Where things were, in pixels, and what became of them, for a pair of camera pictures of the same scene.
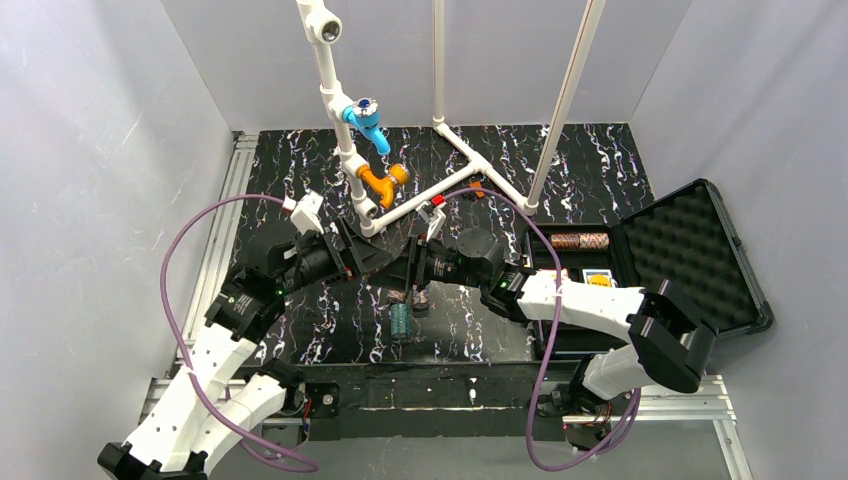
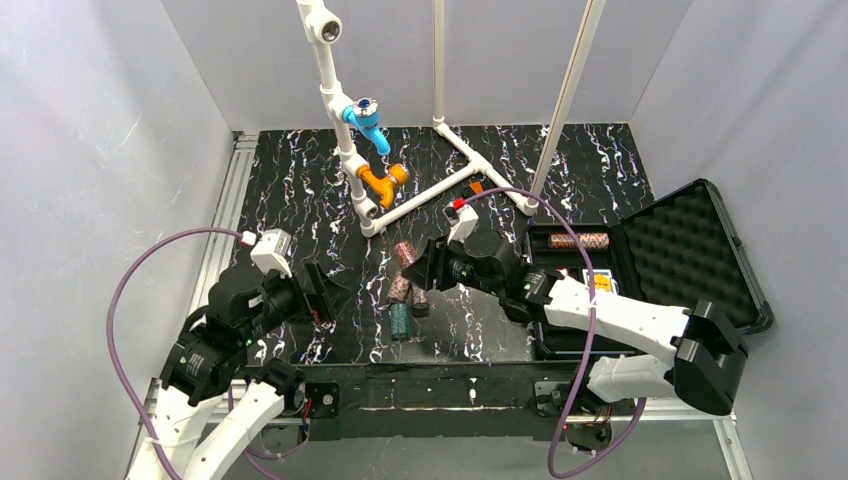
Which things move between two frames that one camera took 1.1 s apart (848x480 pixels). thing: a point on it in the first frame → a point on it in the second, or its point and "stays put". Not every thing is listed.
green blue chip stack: [400, 320] stays put
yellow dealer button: [599, 280] stays put
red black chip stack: [564, 240] stays put
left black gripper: [345, 249] → [311, 291]
